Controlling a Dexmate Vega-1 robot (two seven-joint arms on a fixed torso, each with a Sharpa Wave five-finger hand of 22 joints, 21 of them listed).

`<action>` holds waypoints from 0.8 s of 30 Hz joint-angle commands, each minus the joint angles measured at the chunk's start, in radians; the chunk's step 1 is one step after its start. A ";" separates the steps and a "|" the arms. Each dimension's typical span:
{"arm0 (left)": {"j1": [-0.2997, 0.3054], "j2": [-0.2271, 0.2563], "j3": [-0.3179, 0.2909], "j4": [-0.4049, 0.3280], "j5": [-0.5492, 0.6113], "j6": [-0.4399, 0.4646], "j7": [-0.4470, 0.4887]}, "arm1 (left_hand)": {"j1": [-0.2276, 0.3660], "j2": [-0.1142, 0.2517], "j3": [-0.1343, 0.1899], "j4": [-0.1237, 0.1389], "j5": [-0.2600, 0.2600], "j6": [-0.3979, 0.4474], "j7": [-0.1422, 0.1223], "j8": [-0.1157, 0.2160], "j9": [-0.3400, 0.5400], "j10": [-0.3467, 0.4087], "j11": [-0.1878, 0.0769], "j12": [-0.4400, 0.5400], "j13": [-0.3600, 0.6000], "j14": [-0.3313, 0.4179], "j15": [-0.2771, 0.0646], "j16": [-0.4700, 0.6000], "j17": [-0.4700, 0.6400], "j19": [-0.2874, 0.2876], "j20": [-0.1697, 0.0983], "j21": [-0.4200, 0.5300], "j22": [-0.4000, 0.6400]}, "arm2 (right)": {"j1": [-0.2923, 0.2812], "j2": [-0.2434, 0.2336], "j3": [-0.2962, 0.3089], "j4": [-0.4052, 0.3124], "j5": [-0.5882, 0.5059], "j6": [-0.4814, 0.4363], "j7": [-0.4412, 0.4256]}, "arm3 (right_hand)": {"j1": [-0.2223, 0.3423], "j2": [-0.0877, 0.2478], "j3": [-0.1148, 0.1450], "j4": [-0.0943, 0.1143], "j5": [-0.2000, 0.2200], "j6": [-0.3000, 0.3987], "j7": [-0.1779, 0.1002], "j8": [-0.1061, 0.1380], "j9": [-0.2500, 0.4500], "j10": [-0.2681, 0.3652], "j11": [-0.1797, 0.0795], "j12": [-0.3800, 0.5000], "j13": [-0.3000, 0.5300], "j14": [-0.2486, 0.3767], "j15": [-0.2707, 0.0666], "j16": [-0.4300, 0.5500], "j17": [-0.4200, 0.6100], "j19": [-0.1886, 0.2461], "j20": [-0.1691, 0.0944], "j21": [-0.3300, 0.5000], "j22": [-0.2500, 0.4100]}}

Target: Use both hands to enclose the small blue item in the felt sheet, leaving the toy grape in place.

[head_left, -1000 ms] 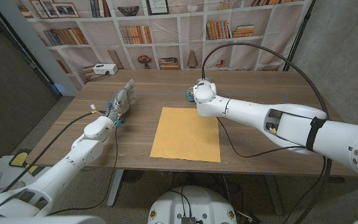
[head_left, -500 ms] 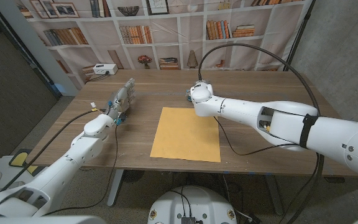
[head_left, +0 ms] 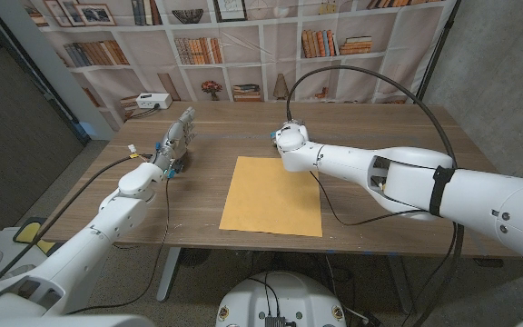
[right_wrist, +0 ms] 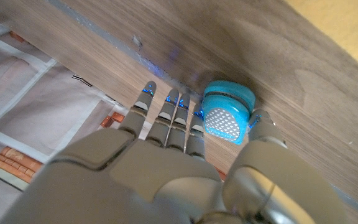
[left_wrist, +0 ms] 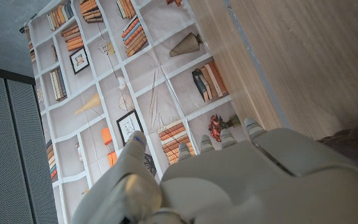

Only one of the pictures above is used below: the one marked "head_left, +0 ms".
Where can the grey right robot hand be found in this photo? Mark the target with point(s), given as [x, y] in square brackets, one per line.
[296, 122]

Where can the grey metal table leg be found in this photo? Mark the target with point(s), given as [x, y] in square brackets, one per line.
[169, 274]
[401, 284]

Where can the black backdrop stand pole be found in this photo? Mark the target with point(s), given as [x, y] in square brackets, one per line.
[438, 50]

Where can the yellow black padded object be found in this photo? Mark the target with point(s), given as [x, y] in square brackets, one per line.
[29, 232]

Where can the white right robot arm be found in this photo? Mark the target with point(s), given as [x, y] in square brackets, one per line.
[470, 191]

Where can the printed bookshelf backdrop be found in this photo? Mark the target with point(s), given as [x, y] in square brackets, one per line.
[252, 50]

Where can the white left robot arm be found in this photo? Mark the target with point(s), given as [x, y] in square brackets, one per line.
[84, 254]

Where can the white power strip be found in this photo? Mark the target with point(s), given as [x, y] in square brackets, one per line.
[154, 101]

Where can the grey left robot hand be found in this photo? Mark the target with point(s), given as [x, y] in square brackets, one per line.
[175, 141]

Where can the yellow-brown paper sheet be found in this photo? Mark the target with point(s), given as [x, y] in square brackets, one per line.
[266, 204]

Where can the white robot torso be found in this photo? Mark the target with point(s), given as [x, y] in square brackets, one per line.
[282, 295]

